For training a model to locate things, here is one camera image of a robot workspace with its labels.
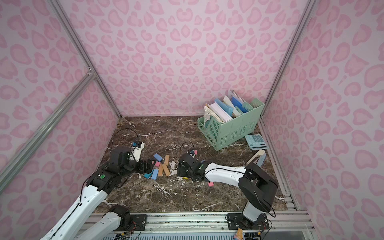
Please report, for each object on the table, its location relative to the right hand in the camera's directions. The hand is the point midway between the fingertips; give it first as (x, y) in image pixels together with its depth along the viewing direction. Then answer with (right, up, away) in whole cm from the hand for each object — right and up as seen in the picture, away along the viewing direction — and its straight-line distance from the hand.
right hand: (180, 171), depth 85 cm
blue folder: (+35, +41, +11) cm, 55 cm away
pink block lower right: (+17, -7, -1) cm, 19 cm away
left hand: (-15, +10, -9) cm, 20 cm away
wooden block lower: (-13, -2, +5) cm, 14 cm away
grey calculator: (+49, +15, +15) cm, 54 cm away
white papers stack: (+21, +34, +1) cm, 40 cm away
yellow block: (+3, -5, +2) cm, 6 cm away
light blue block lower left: (-15, -3, +3) cm, 16 cm away
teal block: (-19, -3, +3) cm, 20 cm away
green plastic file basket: (+25, +20, +3) cm, 32 cm away
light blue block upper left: (-16, +6, +10) cm, 20 cm away
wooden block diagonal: (-9, 0, +5) cm, 11 cm away
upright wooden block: (-10, +5, +10) cm, 15 cm away
